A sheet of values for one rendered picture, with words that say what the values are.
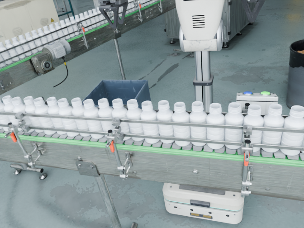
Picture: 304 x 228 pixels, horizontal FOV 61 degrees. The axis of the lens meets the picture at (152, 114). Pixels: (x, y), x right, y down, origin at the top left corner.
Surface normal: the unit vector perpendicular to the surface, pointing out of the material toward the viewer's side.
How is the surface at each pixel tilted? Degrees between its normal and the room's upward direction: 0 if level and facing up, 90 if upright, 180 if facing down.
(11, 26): 90
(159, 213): 0
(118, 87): 90
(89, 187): 0
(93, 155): 90
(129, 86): 90
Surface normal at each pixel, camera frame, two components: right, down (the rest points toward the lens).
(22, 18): 0.81, 0.22
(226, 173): -0.29, 0.56
